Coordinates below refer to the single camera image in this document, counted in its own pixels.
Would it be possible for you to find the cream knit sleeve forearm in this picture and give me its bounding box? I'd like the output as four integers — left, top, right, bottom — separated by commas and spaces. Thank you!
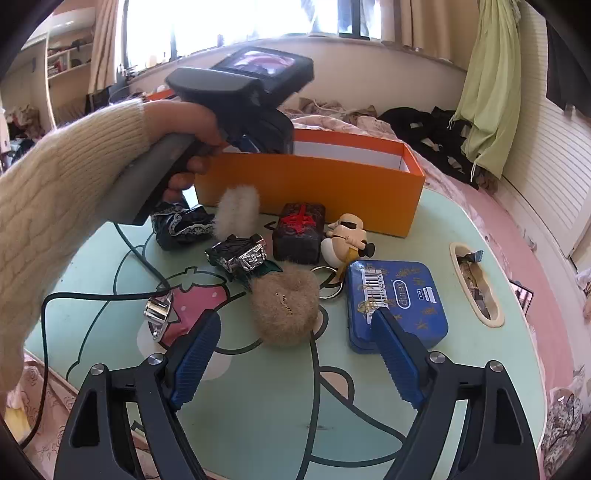
1, 100, 150, 393

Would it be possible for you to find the dark block red symbol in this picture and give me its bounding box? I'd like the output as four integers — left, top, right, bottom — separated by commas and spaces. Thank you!
271, 203, 325, 265

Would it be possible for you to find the blue tin box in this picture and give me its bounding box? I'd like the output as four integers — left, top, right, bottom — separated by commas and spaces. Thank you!
346, 260, 449, 354

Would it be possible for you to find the black clothes pile right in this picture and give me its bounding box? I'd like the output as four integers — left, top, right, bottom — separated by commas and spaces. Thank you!
378, 107, 479, 190

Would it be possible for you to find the silver metal clip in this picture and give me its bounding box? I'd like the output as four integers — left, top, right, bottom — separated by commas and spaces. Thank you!
143, 292, 173, 342

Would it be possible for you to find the left hand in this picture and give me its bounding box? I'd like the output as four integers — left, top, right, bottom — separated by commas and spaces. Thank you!
142, 100, 228, 204

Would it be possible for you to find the black cable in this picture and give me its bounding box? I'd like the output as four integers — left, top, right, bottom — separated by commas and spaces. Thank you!
18, 221, 172, 451

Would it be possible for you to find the pink crumpled blanket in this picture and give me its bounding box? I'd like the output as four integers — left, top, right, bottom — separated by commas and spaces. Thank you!
280, 97, 398, 140

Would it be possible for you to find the silver chrome toy car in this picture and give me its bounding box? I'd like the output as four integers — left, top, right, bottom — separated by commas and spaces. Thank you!
204, 234, 283, 290

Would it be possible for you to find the green hanging cloth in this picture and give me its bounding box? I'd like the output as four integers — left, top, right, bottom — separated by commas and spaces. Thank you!
452, 1, 522, 178

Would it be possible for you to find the brown fluffy pompom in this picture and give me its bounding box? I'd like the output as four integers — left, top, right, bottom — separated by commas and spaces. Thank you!
250, 264, 320, 347

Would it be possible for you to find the cream fluffy pompom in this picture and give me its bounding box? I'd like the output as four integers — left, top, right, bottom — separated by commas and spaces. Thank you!
213, 185, 259, 241

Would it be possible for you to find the beige left curtain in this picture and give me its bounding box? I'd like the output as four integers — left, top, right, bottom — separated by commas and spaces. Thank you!
87, 0, 122, 94

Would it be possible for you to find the orange cardboard box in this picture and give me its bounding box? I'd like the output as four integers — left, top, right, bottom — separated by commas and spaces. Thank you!
195, 129, 425, 238

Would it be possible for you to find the black lace pouch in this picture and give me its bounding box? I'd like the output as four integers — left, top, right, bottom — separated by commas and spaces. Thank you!
150, 200, 214, 251

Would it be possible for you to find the wall shelf unit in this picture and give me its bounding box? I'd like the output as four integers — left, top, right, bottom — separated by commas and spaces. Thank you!
46, 38, 93, 112

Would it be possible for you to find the cartoon figure keychain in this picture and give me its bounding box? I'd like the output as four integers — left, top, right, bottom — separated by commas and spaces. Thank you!
321, 213, 376, 281

